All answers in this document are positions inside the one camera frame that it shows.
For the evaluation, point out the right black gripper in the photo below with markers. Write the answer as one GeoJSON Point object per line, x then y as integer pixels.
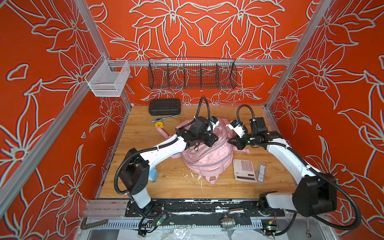
{"type": "Point", "coordinates": [237, 142]}

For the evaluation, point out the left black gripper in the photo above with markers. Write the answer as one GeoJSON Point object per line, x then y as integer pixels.
{"type": "Point", "coordinates": [211, 139]}

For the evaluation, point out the pink desk calculator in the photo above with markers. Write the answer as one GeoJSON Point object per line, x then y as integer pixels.
{"type": "Point", "coordinates": [244, 170]}

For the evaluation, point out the pink student backpack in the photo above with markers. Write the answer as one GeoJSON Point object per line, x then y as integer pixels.
{"type": "Point", "coordinates": [210, 162]}

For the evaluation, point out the light blue pencil sharpener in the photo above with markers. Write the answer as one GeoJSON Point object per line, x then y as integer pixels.
{"type": "Point", "coordinates": [153, 175]}

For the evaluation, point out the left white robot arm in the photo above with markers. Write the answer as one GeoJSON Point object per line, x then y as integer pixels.
{"type": "Point", "coordinates": [132, 175]}

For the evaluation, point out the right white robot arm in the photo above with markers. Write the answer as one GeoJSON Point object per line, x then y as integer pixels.
{"type": "Point", "coordinates": [316, 192]}

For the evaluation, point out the yellow tape roll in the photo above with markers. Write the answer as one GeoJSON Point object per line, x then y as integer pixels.
{"type": "Point", "coordinates": [159, 124]}

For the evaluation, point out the grey metal tool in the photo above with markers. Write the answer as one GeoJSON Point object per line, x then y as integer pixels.
{"type": "Point", "coordinates": [161, 119]}

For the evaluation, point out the black plastic case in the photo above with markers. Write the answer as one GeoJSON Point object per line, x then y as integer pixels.
{"type": "Point", "coordinates": [162, 107]}

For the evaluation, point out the metal pipe fitting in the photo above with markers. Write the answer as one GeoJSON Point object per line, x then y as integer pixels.
{"type": "Point", "coordinates": [227, 223]}

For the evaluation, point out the rusty allen key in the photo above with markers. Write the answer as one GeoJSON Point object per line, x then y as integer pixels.
{"type": "Point", "coordinates": [85, 225]}

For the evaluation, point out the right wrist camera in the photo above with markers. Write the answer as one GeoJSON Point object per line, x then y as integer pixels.
{"type": "Point", "coordinates": [238, 127]}

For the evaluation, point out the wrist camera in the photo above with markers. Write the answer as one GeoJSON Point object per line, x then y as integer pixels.
{"type": "Point", "coordinates": [238, 127]}
{"type": "Point", "coordinates": [214, 121]}

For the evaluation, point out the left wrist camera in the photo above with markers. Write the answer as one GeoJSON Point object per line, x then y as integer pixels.
{"type": "Point", "coordinates": [214, 121]}

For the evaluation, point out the black wire wall basket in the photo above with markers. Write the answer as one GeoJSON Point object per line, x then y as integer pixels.
{"type": "Point", "coordinates": [192, 73]}

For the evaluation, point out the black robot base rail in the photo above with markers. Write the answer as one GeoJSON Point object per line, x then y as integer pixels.
{"type": "Point", "coordinates": [201, 212]}

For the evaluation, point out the white wire wall basket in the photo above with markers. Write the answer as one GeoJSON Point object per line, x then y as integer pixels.
{"type": "Point", "coordinates": [107, 78]}

